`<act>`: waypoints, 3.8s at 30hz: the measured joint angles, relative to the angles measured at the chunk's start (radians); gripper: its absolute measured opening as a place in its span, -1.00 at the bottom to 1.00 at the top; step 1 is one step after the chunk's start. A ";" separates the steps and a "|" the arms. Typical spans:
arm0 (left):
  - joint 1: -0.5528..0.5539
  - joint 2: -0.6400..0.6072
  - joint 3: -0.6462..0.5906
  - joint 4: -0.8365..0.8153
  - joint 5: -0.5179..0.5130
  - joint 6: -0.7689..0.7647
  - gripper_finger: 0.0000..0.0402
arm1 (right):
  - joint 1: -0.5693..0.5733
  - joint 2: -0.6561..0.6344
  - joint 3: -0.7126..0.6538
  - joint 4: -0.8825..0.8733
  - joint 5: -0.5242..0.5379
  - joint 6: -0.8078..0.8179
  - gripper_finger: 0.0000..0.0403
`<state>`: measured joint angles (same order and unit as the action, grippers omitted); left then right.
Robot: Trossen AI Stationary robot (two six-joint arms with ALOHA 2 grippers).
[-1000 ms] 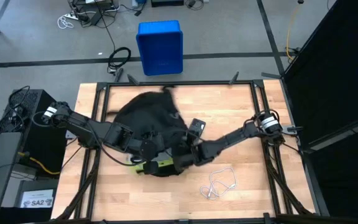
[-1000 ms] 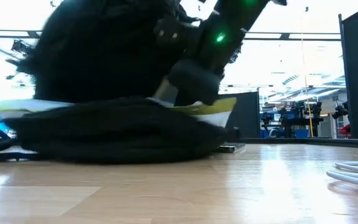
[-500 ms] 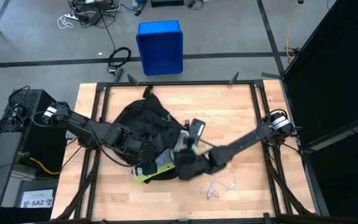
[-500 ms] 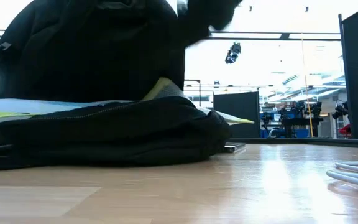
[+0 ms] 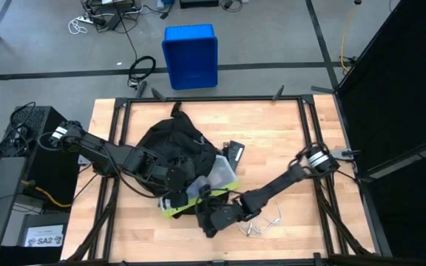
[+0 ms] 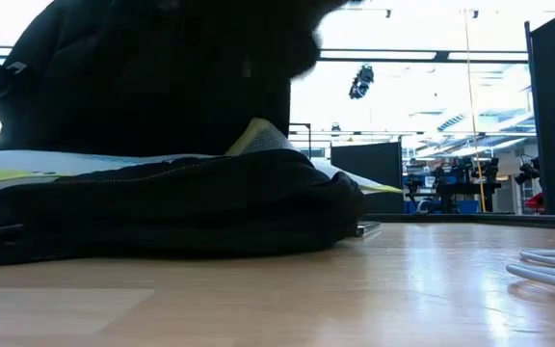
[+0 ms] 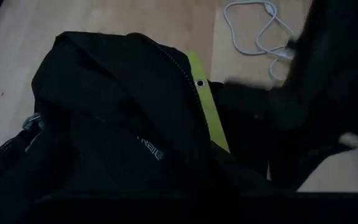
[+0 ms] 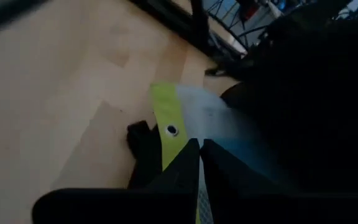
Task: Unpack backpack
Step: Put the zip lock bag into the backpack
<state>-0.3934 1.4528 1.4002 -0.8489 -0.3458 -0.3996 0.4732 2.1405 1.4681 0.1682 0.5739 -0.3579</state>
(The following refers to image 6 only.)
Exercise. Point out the black background partition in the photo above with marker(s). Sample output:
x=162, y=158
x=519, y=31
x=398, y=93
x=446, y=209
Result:
x=369, y=164

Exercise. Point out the black aluminium table frame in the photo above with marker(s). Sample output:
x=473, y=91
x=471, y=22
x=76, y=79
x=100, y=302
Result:
x=475, y=219

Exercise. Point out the white mesh pouch yellow zipper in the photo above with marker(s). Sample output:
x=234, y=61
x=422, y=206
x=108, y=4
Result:
x=89, y=161

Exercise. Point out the black background robot rig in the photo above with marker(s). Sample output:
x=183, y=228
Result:
x=460, y=180
x=528, y=171

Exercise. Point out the black overhead rail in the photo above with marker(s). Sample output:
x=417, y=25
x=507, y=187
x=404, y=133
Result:
x=403, y=54

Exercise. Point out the black backpack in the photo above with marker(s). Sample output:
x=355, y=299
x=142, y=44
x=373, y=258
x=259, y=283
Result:
x=162, y=207

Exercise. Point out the black overhead camera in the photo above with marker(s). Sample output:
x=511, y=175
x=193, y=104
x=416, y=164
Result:
x=362, y=82

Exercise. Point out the silver power bank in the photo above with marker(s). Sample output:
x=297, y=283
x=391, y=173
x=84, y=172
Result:
x=366, y=227

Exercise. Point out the blue background bins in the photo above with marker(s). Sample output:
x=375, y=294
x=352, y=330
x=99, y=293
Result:
x=422, y=207

